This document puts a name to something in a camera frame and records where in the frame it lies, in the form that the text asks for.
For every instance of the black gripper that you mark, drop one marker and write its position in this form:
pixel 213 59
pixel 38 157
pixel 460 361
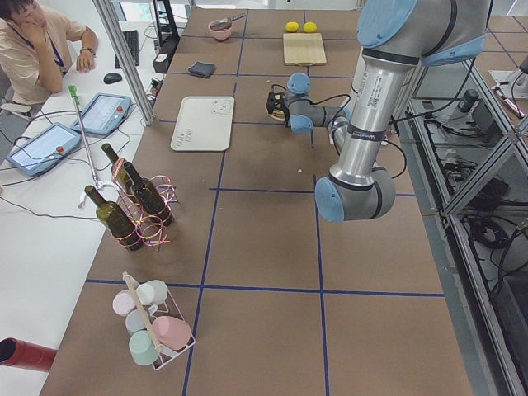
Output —
pixel 279 110

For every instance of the white round plate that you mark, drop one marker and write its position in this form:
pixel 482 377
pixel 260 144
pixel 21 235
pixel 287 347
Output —
pixel 271 105

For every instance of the bread slice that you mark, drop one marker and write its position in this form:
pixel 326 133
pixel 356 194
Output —
pixel 278 114

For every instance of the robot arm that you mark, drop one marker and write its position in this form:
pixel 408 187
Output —
pixel 396 37

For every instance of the white bear serving tray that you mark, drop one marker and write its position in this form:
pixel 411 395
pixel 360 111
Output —
pixel 204 124

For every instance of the wooden cutting board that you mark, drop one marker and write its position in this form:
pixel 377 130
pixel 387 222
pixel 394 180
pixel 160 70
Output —
pixel 303 49

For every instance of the yellow lemon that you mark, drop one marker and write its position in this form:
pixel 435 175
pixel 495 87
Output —
pixel 310 27
pixel 291 26

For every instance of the grey folded cloth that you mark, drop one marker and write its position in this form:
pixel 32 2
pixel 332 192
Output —
pixel 201 69

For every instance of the pink bowl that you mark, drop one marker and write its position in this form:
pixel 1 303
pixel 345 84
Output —
pixel 220 35

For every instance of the metal scoop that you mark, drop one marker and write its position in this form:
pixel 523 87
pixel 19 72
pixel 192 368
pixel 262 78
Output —
pixel 227 20

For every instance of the black keyboard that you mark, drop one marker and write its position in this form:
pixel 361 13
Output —
pixel 132 41

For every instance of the dark green wine bottle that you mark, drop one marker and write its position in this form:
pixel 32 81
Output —
pixel 119 175
pixel 147 195
pixel 115 219

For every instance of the black computer mouse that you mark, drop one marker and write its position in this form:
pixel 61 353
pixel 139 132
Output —
pixel 111 78

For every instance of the blue teach pendant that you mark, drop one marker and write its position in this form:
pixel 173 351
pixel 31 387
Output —
pixel 104 113
pixel 41 153

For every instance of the grabber stick green tip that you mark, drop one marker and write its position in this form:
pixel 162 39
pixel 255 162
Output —
pixel 99 184

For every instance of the white cup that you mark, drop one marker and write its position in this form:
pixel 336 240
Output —
pixel 152 292

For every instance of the seated person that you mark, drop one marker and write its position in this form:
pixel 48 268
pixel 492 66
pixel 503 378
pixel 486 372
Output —
pixel 39 46

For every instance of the light pink cup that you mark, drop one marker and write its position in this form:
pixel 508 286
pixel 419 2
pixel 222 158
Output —
pixel 123 303

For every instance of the grey cup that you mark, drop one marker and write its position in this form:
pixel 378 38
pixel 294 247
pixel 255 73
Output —
pixel 134 322

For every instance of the mint green cup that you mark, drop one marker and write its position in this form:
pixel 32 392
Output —
pixel 142 348

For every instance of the red cylinder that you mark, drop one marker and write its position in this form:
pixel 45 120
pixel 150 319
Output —
pixel 26 355

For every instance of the copper wire bottle rack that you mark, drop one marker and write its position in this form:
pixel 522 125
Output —
pixel 148 227

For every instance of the aluminium frame post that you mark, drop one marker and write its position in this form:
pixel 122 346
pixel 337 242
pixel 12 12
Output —
pixel 112 26

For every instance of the wooden rack handle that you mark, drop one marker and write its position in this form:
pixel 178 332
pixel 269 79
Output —
pixel 130 283

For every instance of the white wire cup rack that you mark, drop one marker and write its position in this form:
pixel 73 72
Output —
pixel 168 308

